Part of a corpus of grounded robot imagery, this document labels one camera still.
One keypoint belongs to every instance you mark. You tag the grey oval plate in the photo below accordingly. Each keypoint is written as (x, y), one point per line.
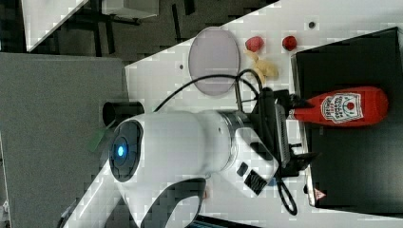
(214, 51)

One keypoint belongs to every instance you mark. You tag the yellow banana toy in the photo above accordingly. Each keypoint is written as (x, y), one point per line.
(265, 69)

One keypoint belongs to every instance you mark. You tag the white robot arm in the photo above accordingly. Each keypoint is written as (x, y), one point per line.
(158, 163)

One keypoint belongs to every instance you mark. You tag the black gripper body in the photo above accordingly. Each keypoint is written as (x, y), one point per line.
(268, 117)

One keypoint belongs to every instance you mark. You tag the red ketchup bottle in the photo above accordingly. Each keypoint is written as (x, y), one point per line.
(351, 107)

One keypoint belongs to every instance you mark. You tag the red tomato toy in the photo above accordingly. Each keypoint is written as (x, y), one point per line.
(289, 43)

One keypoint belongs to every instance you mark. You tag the black toaster oven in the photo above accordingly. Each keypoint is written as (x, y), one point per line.
(357, 169)

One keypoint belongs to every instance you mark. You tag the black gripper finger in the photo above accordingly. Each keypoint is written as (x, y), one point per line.
(296, 101)
(301, 161)

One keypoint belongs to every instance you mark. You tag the red strawberry toy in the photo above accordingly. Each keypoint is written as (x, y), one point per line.
(254, 43)

